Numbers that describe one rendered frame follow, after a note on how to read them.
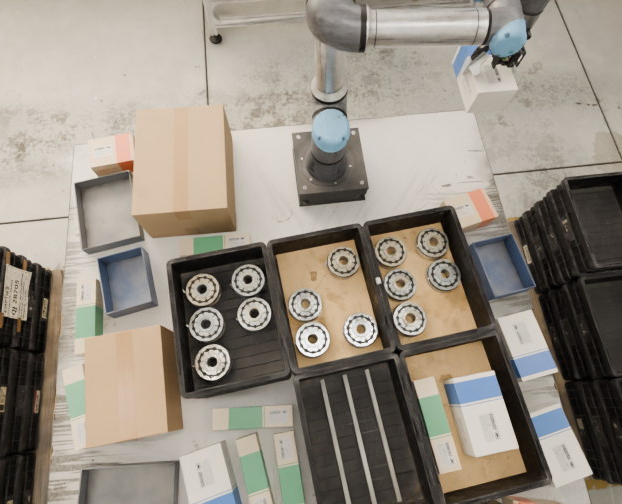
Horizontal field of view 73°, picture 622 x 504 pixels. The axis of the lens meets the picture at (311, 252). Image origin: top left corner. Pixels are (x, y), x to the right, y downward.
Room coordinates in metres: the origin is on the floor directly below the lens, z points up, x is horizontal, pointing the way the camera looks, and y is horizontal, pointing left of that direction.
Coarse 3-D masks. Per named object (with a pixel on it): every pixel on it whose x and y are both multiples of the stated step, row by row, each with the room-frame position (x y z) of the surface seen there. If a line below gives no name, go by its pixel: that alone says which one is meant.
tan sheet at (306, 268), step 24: (288, 264) 0.41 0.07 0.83; (312, 264) 0.41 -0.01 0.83; (360, 264) 0.42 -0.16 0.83; (288, 288) 0.33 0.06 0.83; (312, 288) 0.33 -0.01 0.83; (336, 288) 0.34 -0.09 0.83; (360, 288) 0.34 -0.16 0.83; (288, 312) 0.25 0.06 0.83; (336, 312) 0.26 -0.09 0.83; (360, 312) 0.27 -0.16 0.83; (312, 336) 0.18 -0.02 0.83; (336, 336) 0.19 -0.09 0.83; (312, 360) 0.11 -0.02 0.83
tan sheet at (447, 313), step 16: (432, 224) 0.58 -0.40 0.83; (416, 256) 0.46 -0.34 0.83; (448, 256) 0.47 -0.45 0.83; (384, 272) 0.40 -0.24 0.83; (416, 272) 0.41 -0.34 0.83; (416, 288) 0.36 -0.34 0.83; (432, 304) 0.31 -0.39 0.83; (448, 304) 0.31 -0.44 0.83; (464, 304) 0.31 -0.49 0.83; (432, 320) 0.26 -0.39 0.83; (448, 320) 0.26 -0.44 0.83; (464, 320) 0.26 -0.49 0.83; (400, 336) 0.20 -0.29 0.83; (416, 336) 0.20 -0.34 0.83; (432, 336) 0.21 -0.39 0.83
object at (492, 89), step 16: (464, 48) 1.02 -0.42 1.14; (464, 64) 0.99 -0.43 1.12; (464, 80) 0.95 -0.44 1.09; (480, 80) 0.91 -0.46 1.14; (496, 80) 0.91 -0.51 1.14; (512, 80) 0.91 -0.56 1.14; (464, 96) 0.91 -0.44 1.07; (480, 96) 0.86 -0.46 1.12; (496, 96) 0.87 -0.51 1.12; (512, 96) 0.88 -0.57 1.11
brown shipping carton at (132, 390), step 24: (96, 336) 0.14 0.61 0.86; (120, 336) 0.15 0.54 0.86; (144, 336) 0.15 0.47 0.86; (168, 336) 0.16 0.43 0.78; (96, 360) 0.07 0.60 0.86; (120, 360) 0.08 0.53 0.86; (144, 360) 0.08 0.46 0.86; (168, 360) 0.09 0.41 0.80; (96, 384) 0.01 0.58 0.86; (120, 384) 0.01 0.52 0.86; (144, 384) 0.02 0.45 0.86; (168, 384) 0.02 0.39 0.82; (96, 408) -0.05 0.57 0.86; (120, 408) -0.05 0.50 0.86; (144, 408) -0.05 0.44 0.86; (168, 408) -0.04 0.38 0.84; (96, 432) -0.11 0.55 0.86; (120, 432) -0.11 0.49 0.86; (144, 432) -0.11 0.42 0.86
